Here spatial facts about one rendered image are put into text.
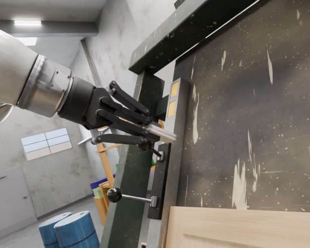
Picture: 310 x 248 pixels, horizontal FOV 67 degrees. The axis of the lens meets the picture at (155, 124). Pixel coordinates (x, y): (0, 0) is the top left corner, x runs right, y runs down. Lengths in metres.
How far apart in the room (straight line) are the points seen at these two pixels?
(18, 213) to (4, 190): 0.99
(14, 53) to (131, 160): 0.57
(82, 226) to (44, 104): 3.35
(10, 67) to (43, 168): 10.36
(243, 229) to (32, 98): 0.41
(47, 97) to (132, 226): 0.58
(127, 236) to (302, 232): 0.56
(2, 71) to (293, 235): 0.47
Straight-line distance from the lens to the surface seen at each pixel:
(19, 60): 0.39
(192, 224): 0.57
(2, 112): 0.52
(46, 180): 10.70
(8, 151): 10.68
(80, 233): 3.69
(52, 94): 0.38
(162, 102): 0.94
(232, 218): 0.50
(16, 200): 10.55
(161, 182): 0.63
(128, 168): 0.84
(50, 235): 4.22
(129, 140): 0.44
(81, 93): 0.40
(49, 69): 0.39
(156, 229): 0.63
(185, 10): 0.83
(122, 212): 0.83
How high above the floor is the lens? 1.53
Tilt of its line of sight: 3 degrees up
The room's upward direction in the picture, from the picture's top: 19 degrees counter-clockwise
